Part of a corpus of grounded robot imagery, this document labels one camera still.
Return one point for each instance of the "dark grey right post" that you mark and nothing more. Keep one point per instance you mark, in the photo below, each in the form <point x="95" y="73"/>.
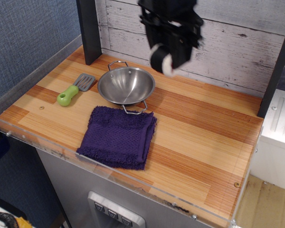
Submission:
<point x="273" y="83"/>

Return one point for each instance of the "yellow object at corner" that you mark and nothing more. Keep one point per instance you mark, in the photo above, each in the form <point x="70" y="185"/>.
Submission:
<point x="22" y="223"/>

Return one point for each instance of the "silver cabinet with buttons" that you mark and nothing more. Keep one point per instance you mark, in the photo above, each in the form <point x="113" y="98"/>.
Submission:
<point x="96" y="196"/>

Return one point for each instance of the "dark grey post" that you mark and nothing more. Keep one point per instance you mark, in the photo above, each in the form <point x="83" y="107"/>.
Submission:
<point x="273" y="83"/>
<point x="89" y="28"/>

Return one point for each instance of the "green handled grey spatula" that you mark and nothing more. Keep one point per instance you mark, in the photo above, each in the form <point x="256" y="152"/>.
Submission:
<point x="82" y="83"/>

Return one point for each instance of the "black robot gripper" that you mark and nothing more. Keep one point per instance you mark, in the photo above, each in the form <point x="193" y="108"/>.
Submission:
<point x="173" y="24"/>

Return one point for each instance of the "white aluminium side unit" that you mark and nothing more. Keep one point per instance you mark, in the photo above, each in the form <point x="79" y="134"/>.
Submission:
<point x="268" y="163"/>

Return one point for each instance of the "clear acrylic edge guard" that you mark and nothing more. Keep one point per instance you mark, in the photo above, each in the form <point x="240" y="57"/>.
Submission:
<point x="199" y="157"/>

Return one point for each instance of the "black and white sushi roll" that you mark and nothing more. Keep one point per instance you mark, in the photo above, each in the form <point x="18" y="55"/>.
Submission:
<point x="161" y="60"/>

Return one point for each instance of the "purple folded towel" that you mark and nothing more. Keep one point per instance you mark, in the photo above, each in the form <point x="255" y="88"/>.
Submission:
<point x="118" y="139"/>

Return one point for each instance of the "stainless steel bowl with handles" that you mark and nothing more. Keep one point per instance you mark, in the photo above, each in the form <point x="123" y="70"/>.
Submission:
<point x="126" y="86"/>

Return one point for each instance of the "dark grey left post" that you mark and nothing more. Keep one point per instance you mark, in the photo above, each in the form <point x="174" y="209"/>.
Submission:
<point x="89" y="28"/>

